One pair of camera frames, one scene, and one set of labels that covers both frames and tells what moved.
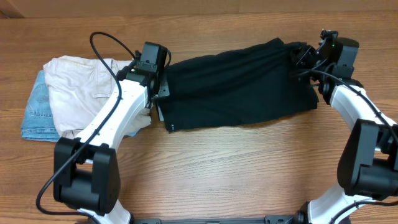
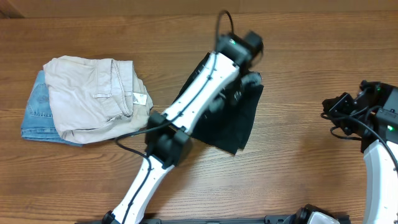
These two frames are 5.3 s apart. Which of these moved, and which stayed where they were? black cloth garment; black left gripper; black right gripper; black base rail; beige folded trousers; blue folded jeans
Moved: black right gripper; black cloth garment; black left gripper
Stayed: black base rail; blue folded jeans; beige folded trousers
